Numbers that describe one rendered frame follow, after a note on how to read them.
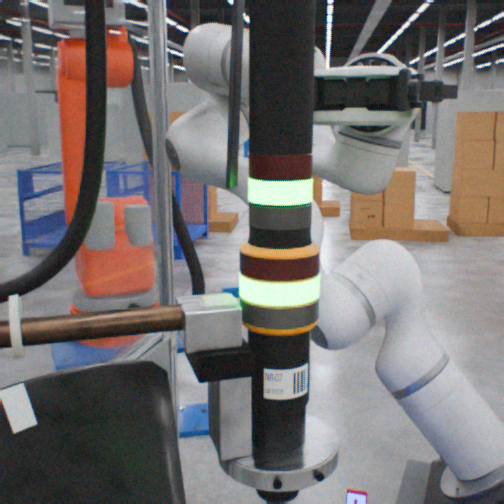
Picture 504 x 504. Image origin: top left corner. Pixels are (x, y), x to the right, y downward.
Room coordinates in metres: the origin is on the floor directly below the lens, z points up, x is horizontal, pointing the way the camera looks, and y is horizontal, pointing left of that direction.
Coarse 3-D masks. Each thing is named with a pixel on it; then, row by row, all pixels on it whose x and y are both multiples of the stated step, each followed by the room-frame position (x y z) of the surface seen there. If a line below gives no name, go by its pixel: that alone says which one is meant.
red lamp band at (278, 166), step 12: (252, 156) 0.31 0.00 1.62; (264, 156) 0.31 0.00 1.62; (276, 156) 0.31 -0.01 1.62; (288, 156) 0.31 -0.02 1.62; (300, 156) 0.31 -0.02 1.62; (312, 156) 0.32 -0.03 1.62; (252, 168) 0.31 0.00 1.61; (264, 168) 0.31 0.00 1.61; (276, 168) 0.31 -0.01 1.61; (288, 168) 0.31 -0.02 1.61; (300, 168) 0.31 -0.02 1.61; (312, 168) 0.32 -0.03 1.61
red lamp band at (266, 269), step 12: (240, 252) 0.32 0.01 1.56; (240, 264) 0.32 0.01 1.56; (252, 264) 0.31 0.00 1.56; (264, 264) 0.30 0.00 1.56; (276, 264) 0.30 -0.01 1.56; (288, 264) 0.30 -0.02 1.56; (300, 264) 0.30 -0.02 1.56; (312, 264) 0.31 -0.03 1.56; (252, 276) 0.31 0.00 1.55; (264, 276) 0.30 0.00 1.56; (276, 276) 0.30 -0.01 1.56; (288, 276) 0.30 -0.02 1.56; (300, 276) 0.30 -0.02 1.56; (312, 276) 0.31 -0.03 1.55
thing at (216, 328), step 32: (192, 320) 0.29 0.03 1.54; (224, 320) 0.30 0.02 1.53; (192, 352) 0.29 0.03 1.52; (224, 352) 0.29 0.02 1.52; (224, 384) 0.30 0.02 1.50; (224, 416) 0.30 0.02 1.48; (224, 448) 0.30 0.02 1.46; (256, 448) 0.31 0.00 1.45; (320, 448) 0.31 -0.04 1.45; (256, 480) 0.29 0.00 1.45; (288, 480) 0.29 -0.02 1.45; (320, 480) 0.29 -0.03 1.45
